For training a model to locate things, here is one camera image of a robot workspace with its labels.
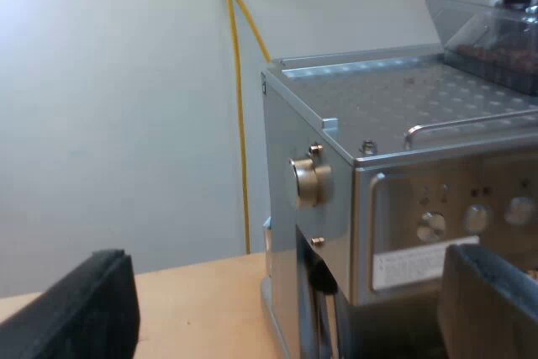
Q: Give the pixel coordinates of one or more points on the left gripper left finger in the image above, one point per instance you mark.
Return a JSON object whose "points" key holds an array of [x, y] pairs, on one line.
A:
{"points": [[84, 313]]}

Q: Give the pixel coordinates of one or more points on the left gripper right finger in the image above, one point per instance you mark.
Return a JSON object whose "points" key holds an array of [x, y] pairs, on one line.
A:
{"points": [[487, 308]]}

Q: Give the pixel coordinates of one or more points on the clear bean box dark lid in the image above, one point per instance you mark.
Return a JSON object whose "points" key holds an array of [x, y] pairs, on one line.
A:
{"points": [[492, 35]]}

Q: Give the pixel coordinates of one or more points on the steel espresso machine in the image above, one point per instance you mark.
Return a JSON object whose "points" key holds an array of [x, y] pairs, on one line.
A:
{"points": [[378, 191]]}

